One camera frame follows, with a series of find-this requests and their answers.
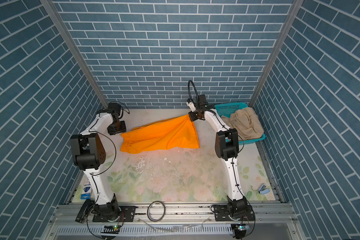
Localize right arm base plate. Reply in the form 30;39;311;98
210;204;256;222

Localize small blue white clip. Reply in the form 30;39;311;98
258;184;270;195

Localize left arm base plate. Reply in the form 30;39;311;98
93;206;137;224

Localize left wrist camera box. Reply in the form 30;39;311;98
108;102;123;117

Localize beige shorts in basket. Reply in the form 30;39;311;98
221;107;264;140

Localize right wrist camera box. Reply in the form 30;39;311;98
187;95;208;112

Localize teal plastic basket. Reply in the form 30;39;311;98
215;103;266;145

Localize aluminium front rail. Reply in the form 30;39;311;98
41;202;305;240

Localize aluminium corner post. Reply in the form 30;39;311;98
248;0;304;108
40;0;108;108

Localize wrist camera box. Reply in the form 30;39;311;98
108;102;123;117
187;95;208;112

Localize small white blue box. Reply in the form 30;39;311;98
80;184;92;200

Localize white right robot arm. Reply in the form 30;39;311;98
187;102;248;210

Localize right aluminium corner post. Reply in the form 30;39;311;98
248;0;304;108

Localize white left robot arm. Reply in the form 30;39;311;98
70;102;127;205

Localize left aluminium corner post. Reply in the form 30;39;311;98
40;0;108;108

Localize orange shorts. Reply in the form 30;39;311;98
121;115;200;154

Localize coiled black cable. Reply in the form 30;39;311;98
146;200;166;223

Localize black right arm cable loop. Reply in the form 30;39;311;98
187;79;200;104

